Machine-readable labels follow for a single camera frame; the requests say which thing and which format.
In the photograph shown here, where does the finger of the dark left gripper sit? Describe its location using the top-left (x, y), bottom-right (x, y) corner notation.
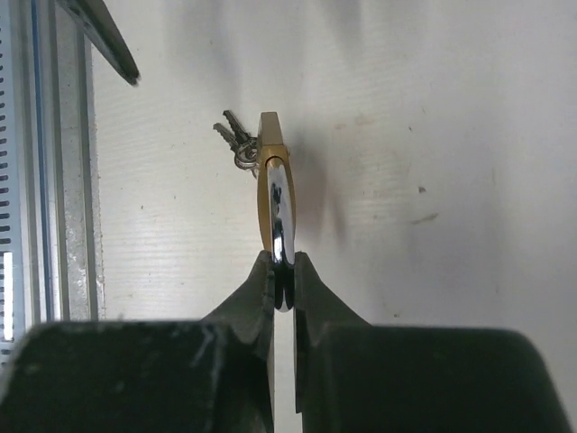
top-left (67, 0), bottom-right (141, 87)

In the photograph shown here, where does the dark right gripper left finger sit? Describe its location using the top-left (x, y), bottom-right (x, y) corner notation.
top-left (1, 253), bottom-right (274, 432)

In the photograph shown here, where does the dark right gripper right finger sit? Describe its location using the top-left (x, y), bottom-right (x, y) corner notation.
top-left (294, 253), bottom-right (571, 432)

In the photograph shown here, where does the white slotted cable duct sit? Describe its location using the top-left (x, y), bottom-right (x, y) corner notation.
top-left (1, 1), bottom-right (25, 369)

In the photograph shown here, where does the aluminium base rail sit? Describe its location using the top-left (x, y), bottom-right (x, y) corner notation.
top-left (5, 1), bottom-right (104, 326)

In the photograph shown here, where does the large brass padlock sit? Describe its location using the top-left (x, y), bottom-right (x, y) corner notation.
top-left (211, 107), bottom-right (298, 313)

